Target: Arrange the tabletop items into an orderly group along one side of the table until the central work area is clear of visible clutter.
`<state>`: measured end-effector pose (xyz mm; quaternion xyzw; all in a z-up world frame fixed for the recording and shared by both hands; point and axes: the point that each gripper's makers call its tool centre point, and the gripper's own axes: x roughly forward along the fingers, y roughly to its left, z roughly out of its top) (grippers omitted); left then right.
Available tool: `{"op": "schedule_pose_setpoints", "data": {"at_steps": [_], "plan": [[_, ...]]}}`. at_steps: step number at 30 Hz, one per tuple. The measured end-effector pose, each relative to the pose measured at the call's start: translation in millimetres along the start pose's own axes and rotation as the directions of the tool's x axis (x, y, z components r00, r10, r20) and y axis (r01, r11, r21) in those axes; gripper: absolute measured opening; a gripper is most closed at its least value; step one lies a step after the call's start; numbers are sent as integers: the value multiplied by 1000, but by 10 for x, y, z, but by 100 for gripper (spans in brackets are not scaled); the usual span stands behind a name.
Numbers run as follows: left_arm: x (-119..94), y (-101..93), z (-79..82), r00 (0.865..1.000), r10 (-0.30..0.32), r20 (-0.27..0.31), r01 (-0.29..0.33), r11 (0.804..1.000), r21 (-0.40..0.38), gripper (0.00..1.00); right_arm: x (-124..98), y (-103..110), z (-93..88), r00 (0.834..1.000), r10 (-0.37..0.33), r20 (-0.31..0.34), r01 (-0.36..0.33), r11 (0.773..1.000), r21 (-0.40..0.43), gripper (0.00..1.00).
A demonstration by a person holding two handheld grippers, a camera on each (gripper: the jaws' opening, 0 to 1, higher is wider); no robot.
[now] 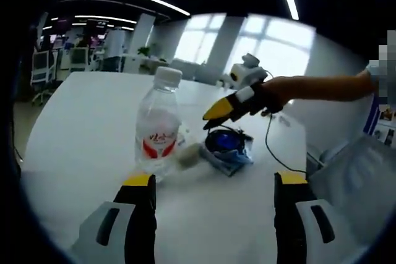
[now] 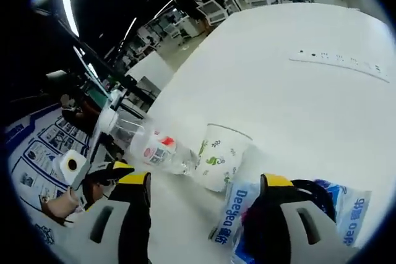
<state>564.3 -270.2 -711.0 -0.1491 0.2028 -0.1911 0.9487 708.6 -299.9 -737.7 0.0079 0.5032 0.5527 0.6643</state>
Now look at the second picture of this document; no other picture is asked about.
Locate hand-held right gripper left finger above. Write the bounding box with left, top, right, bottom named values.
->
left=72, top=171, right=152, bottom=264

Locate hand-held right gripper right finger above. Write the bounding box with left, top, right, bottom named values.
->
left=244, top=174, right=341, bottom=264

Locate blue and white packet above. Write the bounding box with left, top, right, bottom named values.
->
left=209, top=179, right=372, bottom=264

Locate clear plastic water bottle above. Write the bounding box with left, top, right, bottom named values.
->
left=98, top=109, right=199, bottom=176

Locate black cable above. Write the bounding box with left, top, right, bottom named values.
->
left=290, top=179, right=338, bottom=225

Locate person's left hand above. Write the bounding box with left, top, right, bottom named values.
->
left=84, top=179, right=108, bottom=210

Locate white tissue roll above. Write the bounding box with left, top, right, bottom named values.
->
left=59, top=148, right=88, bottom=185

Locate printed info poster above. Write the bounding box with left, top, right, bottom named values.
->
left=5, top=114, right=93, bottom=246

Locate white table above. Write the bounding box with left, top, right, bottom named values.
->
left=89, top=1, right=394, bottom=264

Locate small white desk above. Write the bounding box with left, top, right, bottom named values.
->
left=124, top=49, right=176, bottom=98

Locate white power strip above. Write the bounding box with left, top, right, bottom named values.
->
left=288, top=48, right=391, bottom=84

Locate ceiling light strip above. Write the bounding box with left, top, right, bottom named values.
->
left=59, top=0, right=80, bottom=38

